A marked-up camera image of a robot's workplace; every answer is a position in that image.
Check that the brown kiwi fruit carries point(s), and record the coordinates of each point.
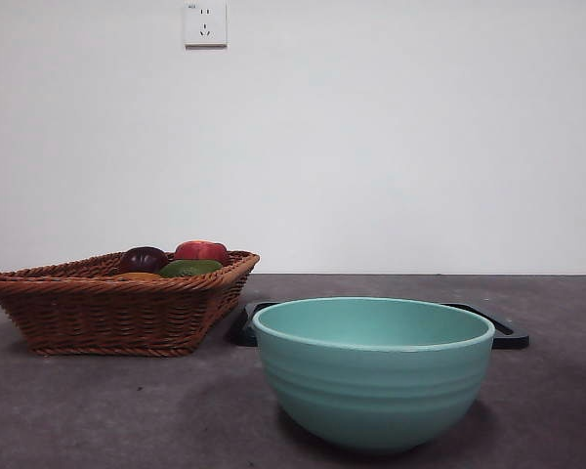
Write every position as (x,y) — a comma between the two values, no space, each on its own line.
(139,276)

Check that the white wall socket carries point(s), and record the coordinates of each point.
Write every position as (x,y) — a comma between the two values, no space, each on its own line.
(205,24)

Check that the black rectangular tray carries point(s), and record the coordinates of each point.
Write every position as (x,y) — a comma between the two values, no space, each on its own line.
(241,329)

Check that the teal ribbed bowl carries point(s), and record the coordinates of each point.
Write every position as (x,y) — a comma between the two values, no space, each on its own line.
(371,391)

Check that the green avocado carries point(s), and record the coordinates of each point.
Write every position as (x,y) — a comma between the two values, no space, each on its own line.
(190,268)

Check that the dark purple round fruit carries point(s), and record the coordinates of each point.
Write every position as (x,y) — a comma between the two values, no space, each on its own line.
(141,259)

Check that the red apple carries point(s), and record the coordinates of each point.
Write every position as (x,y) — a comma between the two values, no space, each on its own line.
(200,251)

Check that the brown wicker basket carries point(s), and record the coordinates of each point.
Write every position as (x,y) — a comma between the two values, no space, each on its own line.
(112,312)

